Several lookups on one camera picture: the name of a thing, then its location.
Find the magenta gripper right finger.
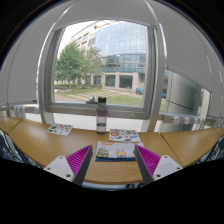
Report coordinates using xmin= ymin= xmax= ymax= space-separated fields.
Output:
xmin=134 ymin=145 xmax=182 ymax=185

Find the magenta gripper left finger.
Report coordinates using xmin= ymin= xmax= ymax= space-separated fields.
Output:
xmin=44 ymin=145 xmax=93 ymax=186

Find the folded printed white towel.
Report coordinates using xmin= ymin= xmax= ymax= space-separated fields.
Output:
xmin=95 ymin=141 xmax=135 ymax=162

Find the sticker sheet on left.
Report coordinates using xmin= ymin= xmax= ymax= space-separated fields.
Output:
xmin=46 ymin=124 xmax=73 ymax=136

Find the colourful sticker sheet centre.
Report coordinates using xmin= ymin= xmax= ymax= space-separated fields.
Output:
xmin=109 ymin=129 xmax=140 ymax=142

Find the black chair right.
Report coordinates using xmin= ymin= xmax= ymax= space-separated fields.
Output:
xmin=197 ymin=136 xmax=224 ymax=164

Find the black chair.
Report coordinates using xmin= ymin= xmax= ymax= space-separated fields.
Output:
xmin=0 ymin=131 xmax=41 ymax=168
xmin=197 ymin=136 xmax=224 ymax=164

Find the clear water bottle black cap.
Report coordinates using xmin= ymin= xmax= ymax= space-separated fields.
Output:
xmin=96 ymin=97 xmax=107 ymax=135

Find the black chair left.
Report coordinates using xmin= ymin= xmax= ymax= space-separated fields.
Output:
xmin=0 ymin=131 xmax=41 ymax=168

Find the white radiator rail right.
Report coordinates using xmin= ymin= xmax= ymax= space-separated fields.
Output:
xmin=157 ymin=111 xmax=224 ymax=134

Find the white radiator rail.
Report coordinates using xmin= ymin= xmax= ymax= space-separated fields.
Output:
xmin=0 ymin=104 xmax=40 ymax=119
xmin=157 ymin=111 xmax=224 ymax=134

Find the grey window frame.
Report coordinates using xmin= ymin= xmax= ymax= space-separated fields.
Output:
xmin=38 ymin=27 xmax=164 ymax=131

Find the white radiator rail left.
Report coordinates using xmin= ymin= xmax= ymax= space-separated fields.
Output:
xmin=0 ymin=104 xmax=40 ymax=119

